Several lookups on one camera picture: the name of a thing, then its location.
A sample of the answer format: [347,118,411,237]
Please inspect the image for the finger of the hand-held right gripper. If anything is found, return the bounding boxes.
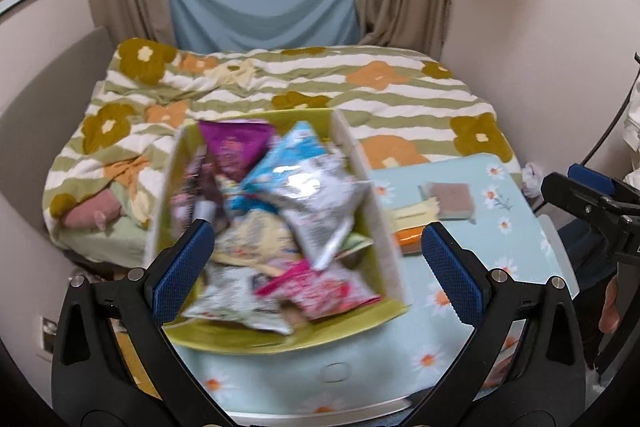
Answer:
[567,163,640,208]
[541,172,621,234]

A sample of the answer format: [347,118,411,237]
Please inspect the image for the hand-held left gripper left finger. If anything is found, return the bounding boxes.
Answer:
[50,218,236,427]

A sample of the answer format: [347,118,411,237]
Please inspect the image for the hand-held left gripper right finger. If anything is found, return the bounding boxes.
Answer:
[405,222,587,427]

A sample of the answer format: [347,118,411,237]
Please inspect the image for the yellow-green cardboard box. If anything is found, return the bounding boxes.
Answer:
[145,108,413,355]

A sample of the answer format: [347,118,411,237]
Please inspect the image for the pile of mixed snack bags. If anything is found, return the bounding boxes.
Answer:
[170,119,386,335]

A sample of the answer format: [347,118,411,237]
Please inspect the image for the person's right hand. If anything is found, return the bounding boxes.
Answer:
[600,279,621,334]

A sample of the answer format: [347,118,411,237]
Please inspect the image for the crumpled white tissue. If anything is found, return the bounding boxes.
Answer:
[520,162,546,198]

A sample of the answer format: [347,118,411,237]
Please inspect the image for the dark blue cloth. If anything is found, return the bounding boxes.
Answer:
[557,224,608,293]

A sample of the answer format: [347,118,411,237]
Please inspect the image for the orange block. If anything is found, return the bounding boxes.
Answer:
[394,226,426,256]

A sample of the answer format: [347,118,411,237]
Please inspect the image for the light blue floral tablecloth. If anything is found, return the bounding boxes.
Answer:
[180,152,581,418]

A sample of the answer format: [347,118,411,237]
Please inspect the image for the pale yellow packet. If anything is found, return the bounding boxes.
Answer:
[390,199,441,226]

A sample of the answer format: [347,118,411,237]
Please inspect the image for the white cloth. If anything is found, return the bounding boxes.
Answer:
[622,82,640,148]

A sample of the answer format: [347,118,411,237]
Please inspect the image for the brown rectangular packet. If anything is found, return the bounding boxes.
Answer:
[419,182,475,223]

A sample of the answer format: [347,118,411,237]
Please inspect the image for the pink pillow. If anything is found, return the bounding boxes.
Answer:
[61,189,126,230]

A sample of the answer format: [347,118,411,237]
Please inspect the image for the striped floral blanket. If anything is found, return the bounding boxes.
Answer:
[42,38,513,265]

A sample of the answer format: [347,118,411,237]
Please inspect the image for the grey bed headboard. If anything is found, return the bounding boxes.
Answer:
[0,26,118,228]

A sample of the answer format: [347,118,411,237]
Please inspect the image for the light blue hanging cloth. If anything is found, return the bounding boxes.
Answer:
[161,0,362,54]

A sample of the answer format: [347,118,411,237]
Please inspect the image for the thin dark cable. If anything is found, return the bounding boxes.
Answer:
[580,54,640,168]

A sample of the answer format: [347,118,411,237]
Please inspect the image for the wall outlet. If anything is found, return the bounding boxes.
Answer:
[39,316,57,353]

